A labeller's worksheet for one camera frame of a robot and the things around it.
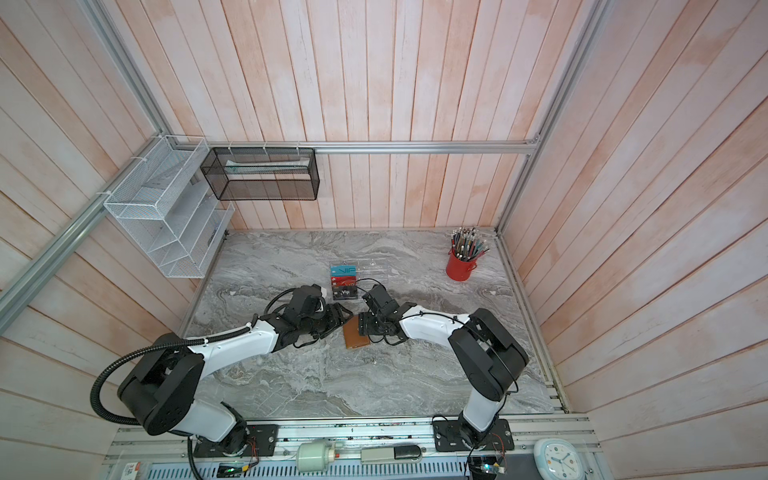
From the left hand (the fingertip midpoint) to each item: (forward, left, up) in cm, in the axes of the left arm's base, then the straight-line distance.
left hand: (348, 323), depth 87 cm
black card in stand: (+13, +2, -4) cm, 14 cm away
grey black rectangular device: (-32, -12, -2) cm, 34 cm away
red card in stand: (+16, +4, -2) cm, 17 cm away
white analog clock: (-33, -51, -4) cm, 61 cm away
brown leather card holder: (0, -1, -7) cm, 7 cm away
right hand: (+3, -5, -5) cm, 8 cm away
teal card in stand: (+19, +3, +1) cm, 19 cm away
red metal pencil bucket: (+20, -36, +1) cm, 41 cm away
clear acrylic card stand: (+23, -5, -7) cm, 25 cm away
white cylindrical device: (-33, +5, +2) cm, 33 cm away
